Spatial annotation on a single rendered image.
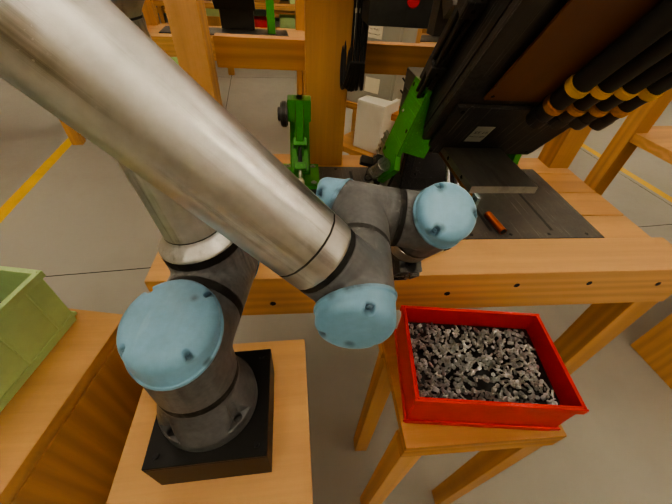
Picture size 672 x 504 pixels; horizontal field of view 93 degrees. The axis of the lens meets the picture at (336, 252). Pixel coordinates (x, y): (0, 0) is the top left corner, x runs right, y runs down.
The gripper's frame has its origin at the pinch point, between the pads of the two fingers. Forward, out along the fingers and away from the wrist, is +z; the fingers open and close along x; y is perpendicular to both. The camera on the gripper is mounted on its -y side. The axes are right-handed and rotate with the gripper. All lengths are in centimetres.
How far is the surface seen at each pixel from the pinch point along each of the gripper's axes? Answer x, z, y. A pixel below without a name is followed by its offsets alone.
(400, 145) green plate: 8.4, 4.7, -28.9
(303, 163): -16.5, 25.4, -34.1
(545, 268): 48.1, 11.4, 3.2
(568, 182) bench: 88, 41, -35
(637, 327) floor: 175, 105, 27
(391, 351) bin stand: 3.5, 9.8, 22.4
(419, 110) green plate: 11.1, -3.2, -33.5
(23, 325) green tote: -75, 5, 13
